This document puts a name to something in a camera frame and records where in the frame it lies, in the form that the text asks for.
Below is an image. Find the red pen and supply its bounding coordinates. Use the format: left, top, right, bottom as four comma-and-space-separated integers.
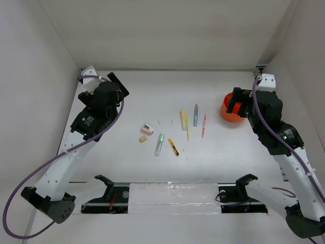
201, 114, 207, 139

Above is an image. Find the thin yellow pen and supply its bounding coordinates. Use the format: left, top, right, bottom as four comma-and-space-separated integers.
186, 116, 190, 141

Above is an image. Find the yellow highlighter marker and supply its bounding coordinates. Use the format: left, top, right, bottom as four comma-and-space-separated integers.
180, 110, 187, 131

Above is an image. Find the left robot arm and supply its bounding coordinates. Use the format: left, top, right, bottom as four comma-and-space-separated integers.
21, 66, 129, 224

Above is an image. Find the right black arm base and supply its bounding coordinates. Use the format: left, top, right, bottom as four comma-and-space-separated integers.
215, 174, 268, 214

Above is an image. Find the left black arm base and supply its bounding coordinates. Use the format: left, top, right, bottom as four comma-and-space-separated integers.
81, 175, 130, 215

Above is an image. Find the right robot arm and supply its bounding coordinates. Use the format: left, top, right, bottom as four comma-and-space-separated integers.
223, 74, 324, 239

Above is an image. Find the orange round compartment container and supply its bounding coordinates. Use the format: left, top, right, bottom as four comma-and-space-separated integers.
219, 93, 247, 124

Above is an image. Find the pink white eraser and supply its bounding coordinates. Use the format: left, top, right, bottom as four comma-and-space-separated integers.
141, 124, 154, 135

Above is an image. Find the blue grey utility knife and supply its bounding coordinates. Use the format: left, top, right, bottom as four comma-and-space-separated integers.
193, 104, 199, 127

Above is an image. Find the small tan eraser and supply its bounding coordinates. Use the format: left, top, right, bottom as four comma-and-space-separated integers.
139, 136, 147, 143

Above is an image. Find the green clear highlighter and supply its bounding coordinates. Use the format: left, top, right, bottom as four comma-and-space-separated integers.
154, 134, 165, 157

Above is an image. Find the yellow black utility knife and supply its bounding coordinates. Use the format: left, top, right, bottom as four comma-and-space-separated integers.
168, 138, 179, 156

